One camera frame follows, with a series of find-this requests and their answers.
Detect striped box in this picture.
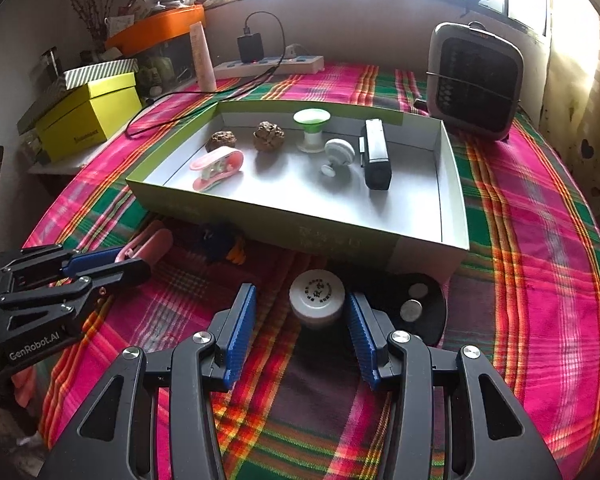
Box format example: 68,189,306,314
62,57,139,90

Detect black rectangular lamp device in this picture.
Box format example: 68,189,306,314
359,118,393,191

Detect white round knob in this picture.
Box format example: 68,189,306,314
320,138,354,177

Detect black disc with metal buttons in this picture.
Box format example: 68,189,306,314
394,272,449,347

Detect white and green cardboard tray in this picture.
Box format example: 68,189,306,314
126,100,471,274

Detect grey electric fan heater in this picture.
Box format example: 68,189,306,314
426,21,525,142

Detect green and white spool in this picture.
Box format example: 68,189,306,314
293,108,331,154

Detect pink cloth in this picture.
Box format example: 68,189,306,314
11,364,37,407

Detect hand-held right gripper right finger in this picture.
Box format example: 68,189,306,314
346,291,563,480

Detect dark blue and orange toy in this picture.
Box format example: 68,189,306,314
194,221,247,266

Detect dried branches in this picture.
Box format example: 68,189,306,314
59,0,107,45

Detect white power strip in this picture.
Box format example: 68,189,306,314
213,54,325,80

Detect brown walnut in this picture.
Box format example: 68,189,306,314
253,120,286,152
205,131,238,154

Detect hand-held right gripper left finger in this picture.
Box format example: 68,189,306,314
37,283,258,480

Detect white round cap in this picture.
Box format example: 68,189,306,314
288,269,346,330

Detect cream heart-print curtain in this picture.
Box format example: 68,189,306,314
539,0,600,223

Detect pink plastic clip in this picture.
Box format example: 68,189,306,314
115,220,174,264
189,149,245,192

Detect white cosmetic tube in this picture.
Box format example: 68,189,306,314
189,22,218,92

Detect clear glass tank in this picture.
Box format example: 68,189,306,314
134,35,201,99

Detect yellow-green box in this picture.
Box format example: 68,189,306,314
35,72,144,164

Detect black charger with cable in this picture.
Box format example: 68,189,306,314
124,11,285,139

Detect orange box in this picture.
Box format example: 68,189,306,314
104,4,206,57

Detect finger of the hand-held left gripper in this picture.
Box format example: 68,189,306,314
0,258,152,347
0,243,127,294

